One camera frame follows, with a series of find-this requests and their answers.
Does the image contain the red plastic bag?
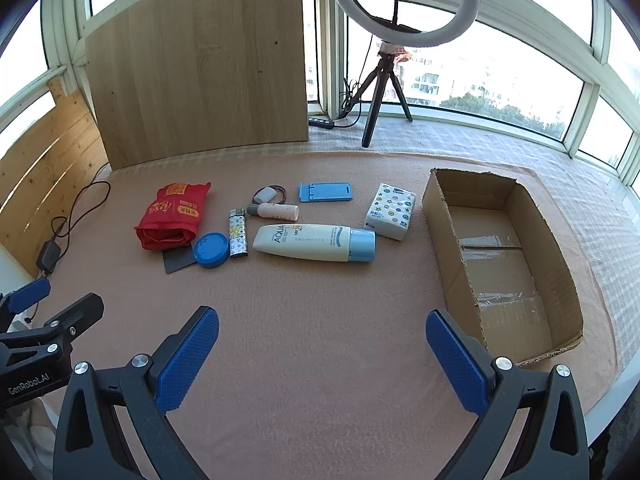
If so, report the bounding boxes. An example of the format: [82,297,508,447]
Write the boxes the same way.
[134,181,212,251]

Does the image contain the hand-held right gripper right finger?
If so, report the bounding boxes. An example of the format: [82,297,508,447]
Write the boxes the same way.
[425,309,591,480]

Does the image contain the patterned tissue pack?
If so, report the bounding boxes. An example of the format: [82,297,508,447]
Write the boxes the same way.
[363,182,417,242]

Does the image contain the blue round lid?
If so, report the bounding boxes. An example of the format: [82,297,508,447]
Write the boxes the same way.
[192,232,231,269]

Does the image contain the purple-brown hair tie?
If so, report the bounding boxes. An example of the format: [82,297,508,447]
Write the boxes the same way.
[251,184,288,207]

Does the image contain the white tube blue cap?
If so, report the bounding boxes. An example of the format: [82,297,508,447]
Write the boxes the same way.
[251,223,377,264]

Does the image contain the black power adapter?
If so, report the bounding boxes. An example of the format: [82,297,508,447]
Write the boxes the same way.
[36,240,62,273]

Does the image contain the small beige bottle grey cap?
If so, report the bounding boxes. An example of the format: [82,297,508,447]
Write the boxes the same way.
[246,202,300,222]

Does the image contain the black tangled cable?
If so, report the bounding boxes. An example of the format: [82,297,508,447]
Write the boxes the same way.
[332,77,373,128]

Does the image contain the cardboard box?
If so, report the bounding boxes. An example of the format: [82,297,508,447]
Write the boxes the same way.
[421,167,585,368]

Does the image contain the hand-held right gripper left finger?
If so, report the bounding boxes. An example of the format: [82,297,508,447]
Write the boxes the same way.
[52,305,221,480]

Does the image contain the white window frame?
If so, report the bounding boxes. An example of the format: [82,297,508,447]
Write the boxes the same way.
[0,0,640,186]

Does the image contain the large light wooden board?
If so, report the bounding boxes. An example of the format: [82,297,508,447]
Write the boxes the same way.
[85,0,310,171]

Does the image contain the patterned lighter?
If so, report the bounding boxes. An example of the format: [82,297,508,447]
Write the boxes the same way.
[228,208,249,260]

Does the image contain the dark grey card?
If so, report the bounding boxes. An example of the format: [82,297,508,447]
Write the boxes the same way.
[162,240,201,275]

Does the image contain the dark brown cable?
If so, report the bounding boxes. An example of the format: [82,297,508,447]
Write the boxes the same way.
[50,180,112,246]

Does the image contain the blue phone stand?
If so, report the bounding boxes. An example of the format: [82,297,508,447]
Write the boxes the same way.
[298,181,353,204]

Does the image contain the wooden slat panel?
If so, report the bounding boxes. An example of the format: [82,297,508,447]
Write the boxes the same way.
[0,77,110,278]

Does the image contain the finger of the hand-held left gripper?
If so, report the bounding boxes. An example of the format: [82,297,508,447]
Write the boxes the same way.
[0,292,106,361]
[0,277,52,331]

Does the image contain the black tripod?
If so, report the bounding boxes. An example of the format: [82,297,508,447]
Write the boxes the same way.
[345,42,415,148]

